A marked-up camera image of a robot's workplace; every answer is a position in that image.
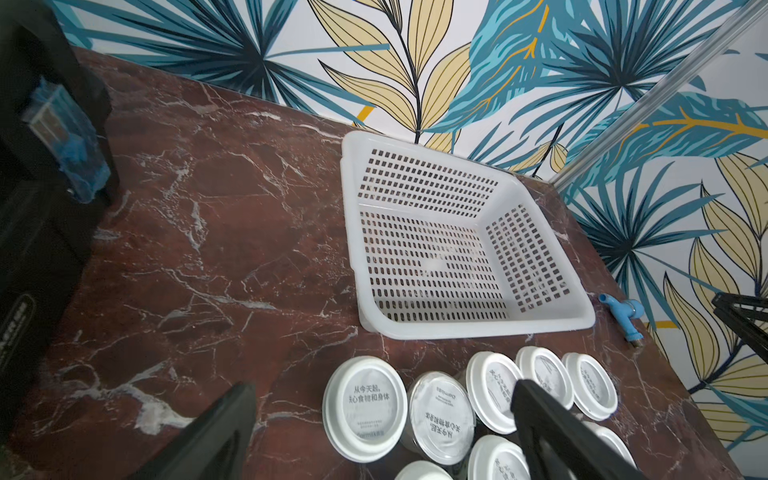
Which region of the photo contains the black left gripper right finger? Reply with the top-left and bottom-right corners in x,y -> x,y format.
511,380 -> 644,480

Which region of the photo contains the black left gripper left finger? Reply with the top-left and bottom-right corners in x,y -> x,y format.
129,382 -> 257,479

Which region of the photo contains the white lidded yogurt cup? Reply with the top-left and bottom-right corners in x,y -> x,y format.
395,460 -> 452,480
562,352 -> 618,422
460,351 -> 523,435
467,435 -> 531,480
583,421 -> 636,468
515,346 -> 575,410
322,356 -> 408,463

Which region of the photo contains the foil topped yogurt cup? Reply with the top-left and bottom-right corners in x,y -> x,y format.
399,371 -> 476,466

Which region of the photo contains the white plastic perforated basket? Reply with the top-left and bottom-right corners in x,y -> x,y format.
340,131 -> 595,340

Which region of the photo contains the blue plastic faucet toy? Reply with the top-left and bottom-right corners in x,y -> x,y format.
598,294 -> 645,347

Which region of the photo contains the black plastic toolbox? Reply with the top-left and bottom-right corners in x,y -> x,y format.
1,1 -> 120,437

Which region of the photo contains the right aluminium frame post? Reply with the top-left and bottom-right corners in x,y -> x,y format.
549,0 -> 767,192

